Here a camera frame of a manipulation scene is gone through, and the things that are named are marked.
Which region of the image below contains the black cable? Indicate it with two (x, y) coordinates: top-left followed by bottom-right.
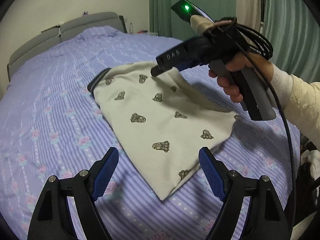
(202, 16), (302, 240)

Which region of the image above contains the grey upholstered headboard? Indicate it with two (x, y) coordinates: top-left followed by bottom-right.
(7, 12), (127, 79)

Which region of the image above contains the purple floral bed sheet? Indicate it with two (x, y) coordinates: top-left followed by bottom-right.
(1, 27), (292, 239)

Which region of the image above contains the white nightstand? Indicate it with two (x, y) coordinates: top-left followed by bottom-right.
(137, 30), (158, 36)

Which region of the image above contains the person's right hand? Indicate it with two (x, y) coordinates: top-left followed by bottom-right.
(208, 52), (274, 103)

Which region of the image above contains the cream patterned polo shirt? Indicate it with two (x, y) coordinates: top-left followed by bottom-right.
(87, 61), (238, 200)

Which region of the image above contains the green curtain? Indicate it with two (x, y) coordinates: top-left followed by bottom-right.
(149, 0), (319, 82)

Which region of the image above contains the right forearm cream sleeve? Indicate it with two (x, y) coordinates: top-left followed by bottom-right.
(271, 65), (320, 148)

